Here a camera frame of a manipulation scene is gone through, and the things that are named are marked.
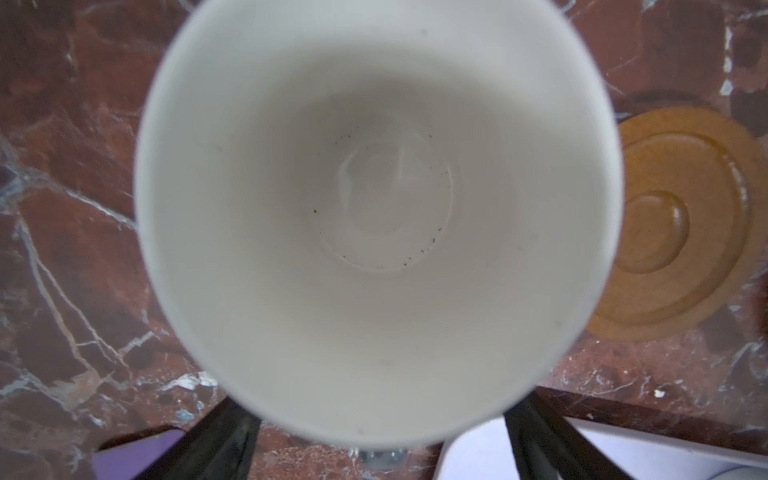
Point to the white mug lavender handle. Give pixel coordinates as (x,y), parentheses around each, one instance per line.
(378,224)

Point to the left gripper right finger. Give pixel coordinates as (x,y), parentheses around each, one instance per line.
(546,446)

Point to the purple pink spatula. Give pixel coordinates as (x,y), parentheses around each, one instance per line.
(126,456)

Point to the lavender plastic tray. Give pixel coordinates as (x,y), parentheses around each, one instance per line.
(485,453)

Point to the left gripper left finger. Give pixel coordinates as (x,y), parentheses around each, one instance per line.
(220,446)

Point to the brown wooden coaster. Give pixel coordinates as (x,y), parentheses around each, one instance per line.
(695,222)

